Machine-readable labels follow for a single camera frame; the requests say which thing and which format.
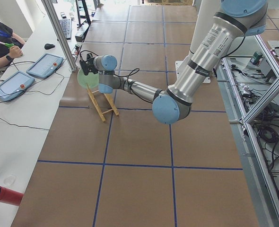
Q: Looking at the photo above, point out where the blue teach pendant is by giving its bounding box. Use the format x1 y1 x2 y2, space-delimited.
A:
26 53 64 79
0 71 35 102

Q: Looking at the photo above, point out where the red bottle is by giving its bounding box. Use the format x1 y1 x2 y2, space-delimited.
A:
0 186 24 206

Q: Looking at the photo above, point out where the lower blue teach pendant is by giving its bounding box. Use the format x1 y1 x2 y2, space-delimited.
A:
0 71 35 102

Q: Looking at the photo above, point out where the person's hand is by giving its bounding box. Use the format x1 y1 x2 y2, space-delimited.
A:
9 45 23 59

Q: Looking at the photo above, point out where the small clear lid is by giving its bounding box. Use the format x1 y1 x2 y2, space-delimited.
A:
3 175 16 187

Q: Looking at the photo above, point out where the light green plate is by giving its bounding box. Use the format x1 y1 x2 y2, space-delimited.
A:
77 69 99 89

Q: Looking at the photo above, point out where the aluminium side frame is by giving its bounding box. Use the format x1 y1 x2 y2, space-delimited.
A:
222 35 279 220

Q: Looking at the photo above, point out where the wooden dish rack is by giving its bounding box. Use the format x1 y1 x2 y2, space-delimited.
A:
87 85 119 122

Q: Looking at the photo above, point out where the black keyboard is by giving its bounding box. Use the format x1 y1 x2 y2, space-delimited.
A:
59 18 72 40

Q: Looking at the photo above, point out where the aluminium frame post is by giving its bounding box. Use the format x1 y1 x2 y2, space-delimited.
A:
41 0 77 72

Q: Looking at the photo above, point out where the black computer mouse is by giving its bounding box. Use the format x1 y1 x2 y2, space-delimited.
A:
44 43 55 50

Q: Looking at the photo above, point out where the upper blue teach pendant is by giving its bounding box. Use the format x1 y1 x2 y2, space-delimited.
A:
26 53 64 79

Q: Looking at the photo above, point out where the black computer box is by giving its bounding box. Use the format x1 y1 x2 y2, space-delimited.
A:
75 23 89 42

